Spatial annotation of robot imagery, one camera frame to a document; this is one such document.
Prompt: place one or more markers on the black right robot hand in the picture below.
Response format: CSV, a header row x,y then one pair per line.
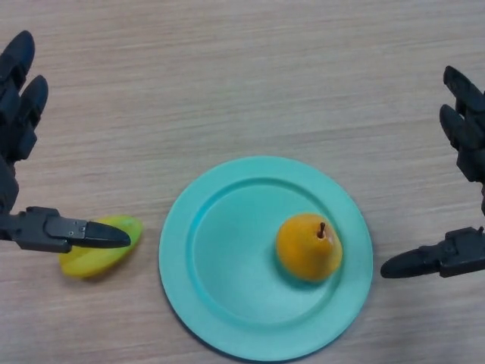
x,y
471,151

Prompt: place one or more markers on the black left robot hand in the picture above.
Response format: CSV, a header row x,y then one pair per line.
x,y
15,125

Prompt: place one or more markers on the yellow orange pear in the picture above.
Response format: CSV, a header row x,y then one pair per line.
x,y
303,254

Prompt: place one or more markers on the teal round plate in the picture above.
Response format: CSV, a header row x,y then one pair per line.
x,y
235,273

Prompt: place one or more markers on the yellow green starfruit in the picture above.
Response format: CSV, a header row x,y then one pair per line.
x,y
91,263

